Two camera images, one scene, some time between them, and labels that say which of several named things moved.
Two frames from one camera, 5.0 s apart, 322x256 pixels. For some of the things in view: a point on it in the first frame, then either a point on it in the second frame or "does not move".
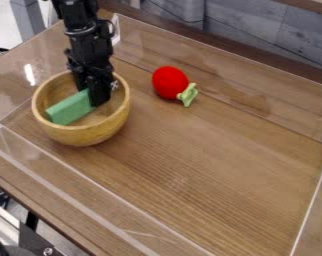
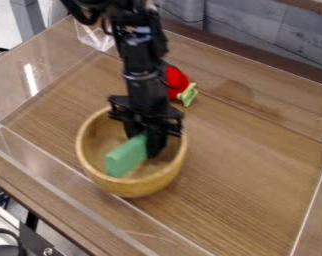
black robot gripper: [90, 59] to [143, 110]
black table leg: [32, 220] does not move
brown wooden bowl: [94, 126] to [96, 136]
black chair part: [32, 245] does not move
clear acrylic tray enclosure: [216, 172] does not move
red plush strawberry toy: [171, 84] does not move
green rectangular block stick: [72, 108] to [127, 157]
